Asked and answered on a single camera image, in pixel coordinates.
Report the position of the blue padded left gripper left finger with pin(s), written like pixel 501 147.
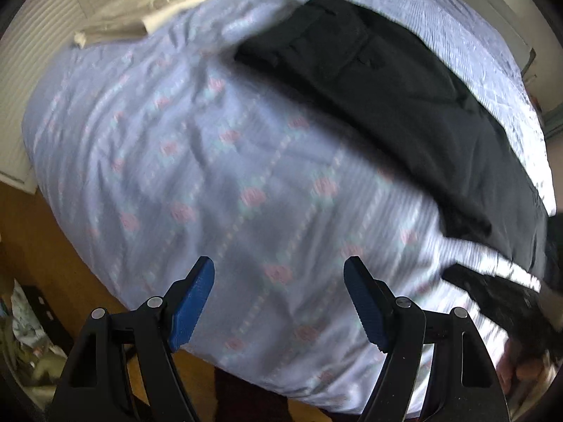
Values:
pixel 187 299

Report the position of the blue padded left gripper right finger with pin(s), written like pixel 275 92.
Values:
pixel 371 302

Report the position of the black pants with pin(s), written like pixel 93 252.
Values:
pixel 381 79

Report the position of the person's right hand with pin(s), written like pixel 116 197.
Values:
pixel 512 367

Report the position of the blue floral bed sheet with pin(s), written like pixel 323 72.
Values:
pixel 153 153

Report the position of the folded cream garment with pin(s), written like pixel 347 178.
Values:
pixel 129 19

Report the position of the white louvered wardrobe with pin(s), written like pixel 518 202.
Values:
pixel 34 35

